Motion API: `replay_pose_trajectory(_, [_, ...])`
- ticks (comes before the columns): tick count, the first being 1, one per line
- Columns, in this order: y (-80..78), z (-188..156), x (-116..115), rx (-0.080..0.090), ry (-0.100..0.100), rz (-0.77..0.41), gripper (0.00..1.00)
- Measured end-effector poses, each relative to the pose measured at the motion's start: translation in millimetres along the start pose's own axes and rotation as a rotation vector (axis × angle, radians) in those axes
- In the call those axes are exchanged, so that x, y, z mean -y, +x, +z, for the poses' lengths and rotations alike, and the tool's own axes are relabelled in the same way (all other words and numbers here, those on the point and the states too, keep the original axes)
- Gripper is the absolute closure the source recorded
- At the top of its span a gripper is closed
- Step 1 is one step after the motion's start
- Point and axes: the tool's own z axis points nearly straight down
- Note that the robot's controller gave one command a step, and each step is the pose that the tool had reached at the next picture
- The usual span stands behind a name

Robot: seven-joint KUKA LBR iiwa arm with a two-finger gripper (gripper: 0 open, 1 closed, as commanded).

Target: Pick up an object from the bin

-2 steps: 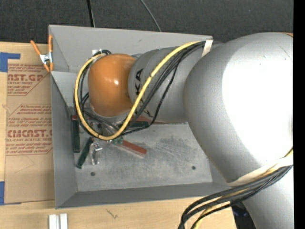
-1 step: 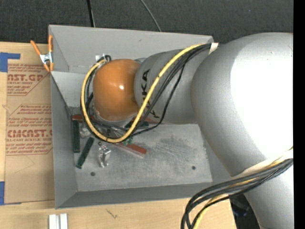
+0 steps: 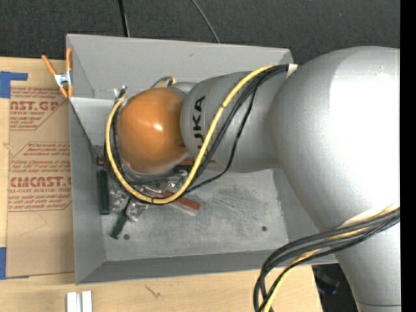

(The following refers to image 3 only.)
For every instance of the red-brown flat block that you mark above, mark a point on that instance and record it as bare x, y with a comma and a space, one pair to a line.
188, 204
100, 161

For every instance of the grey metal bin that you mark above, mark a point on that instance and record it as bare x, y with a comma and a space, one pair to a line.
227, 213

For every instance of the dark green flat block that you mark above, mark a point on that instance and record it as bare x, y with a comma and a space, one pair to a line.
118, 225
104, 193

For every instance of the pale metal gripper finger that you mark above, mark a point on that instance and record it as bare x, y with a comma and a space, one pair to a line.
136, 212
119, 198

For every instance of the brown cardboard board red print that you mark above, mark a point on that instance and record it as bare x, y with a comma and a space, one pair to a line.
35, 232

